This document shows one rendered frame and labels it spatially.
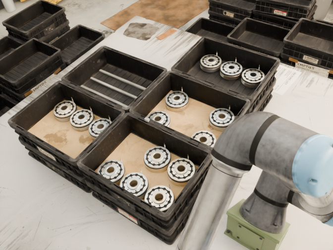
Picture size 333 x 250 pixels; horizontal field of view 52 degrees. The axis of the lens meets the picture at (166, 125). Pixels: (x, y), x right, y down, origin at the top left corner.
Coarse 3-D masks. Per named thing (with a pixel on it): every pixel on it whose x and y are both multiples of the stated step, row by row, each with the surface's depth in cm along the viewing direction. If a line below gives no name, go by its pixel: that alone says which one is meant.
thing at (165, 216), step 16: (112, 128) 131; (160, 128) 129; (96, 144) 126; (192, 144) 123; (80, 160) 122; (208, 160) 117; (96, 176) 117; (192, 176) 114; (128, 192) 111; (144, 208) 109; (176, 208) 108
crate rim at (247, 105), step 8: (168, 72) 151; (176, 72) 150; (160, 80) 148; (192, 80) 146; (152, 88) 145; (216, 88) 141; (144, 96) 142; (232, 96) 138; (240, 96) 137; (136, 104) 139; (248, 104) 134; (136, 112) 136; (240, 112) 132; (152, 120) 132; (168, 128) 129; (184, 136) 125; (200, 144) 122
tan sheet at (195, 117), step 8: (160, 104) 152; (192, 104) 150; (200, 104) 150; (168, 112) 148; (176, 112) 148; (184, 112) 148; (192, 112) 147; (200, 112) 147; (208, 112) 146; (176, 120) 145; (184, 120) 144; (192, 120) 144; (200, 120) 144; (208, 120) 143; (176, 128) 142; (184, 128) 141; (192, 128) 141; (200, 128) 141; (208, 128) 140; (216, 136) 137
